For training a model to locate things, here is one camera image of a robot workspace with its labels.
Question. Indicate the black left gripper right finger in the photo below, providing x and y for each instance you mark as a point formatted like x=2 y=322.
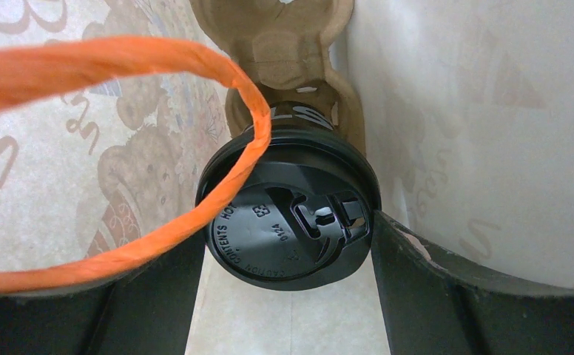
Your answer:
x=435 y=301

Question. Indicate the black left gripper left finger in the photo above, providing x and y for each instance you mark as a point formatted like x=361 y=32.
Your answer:
x=146 y=312

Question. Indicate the paper takeout bag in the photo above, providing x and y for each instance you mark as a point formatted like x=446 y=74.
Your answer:
x=469 y=117

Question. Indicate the single cardboard cup carrier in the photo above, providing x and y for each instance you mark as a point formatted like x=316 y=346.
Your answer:
x=285 y=50

